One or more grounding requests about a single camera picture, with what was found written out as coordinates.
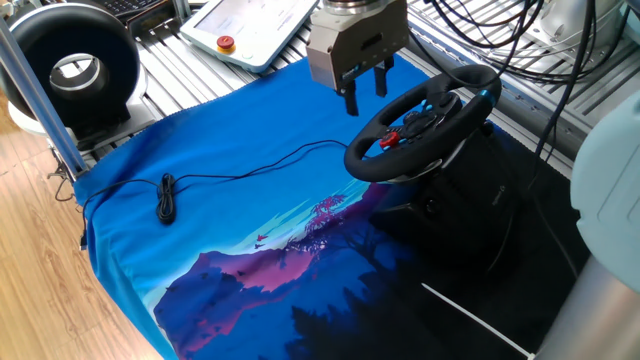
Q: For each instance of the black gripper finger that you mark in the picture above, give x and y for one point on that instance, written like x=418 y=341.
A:
x=351 y=100
x=381 y=80

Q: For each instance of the grey gripper body blue side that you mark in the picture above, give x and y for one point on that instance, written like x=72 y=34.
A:
x=360 y=45

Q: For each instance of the black racing steering wheel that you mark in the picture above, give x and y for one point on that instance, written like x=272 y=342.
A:
x=365 y=165

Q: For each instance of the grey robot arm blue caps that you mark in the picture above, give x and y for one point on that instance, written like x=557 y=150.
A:
x=610 y=200

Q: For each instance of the black steering wheel base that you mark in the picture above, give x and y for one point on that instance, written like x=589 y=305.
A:
x=465 y=210

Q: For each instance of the white teach pendant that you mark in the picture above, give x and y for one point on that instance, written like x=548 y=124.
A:
x=260 y=30

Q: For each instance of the blue landscape print cloth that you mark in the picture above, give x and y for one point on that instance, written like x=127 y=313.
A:
x=225 y=100

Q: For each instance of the black keyboard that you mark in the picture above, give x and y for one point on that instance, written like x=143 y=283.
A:
x=125 y=5

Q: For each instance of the aluminium frame post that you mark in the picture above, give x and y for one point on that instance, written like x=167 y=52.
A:
x=40 y=100

